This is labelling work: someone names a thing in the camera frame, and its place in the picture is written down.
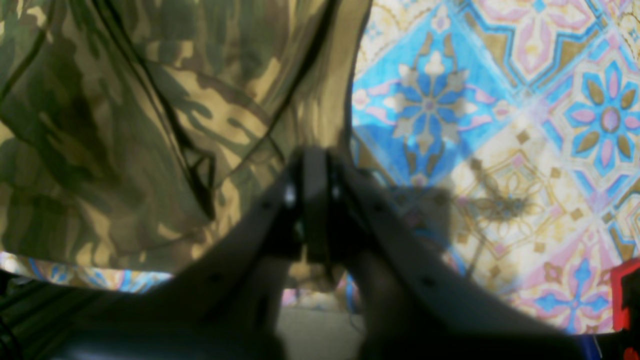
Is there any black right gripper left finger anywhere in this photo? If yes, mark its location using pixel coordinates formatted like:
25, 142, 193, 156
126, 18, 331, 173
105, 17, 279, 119
50, 147, 330, 360

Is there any camouflage T-shirt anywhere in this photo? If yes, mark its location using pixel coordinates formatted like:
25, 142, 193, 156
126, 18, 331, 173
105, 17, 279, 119
1, 0, 373, 292

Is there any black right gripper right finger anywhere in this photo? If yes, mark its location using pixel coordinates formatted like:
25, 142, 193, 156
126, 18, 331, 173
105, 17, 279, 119
326, 153, 585, 360

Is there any patterned tile tablecloth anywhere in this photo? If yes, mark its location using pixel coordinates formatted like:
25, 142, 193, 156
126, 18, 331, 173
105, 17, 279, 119
1, 0, 639, 334

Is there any red black clamp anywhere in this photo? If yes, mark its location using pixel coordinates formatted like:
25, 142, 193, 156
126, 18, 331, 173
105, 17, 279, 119
610, 258, 640, 360

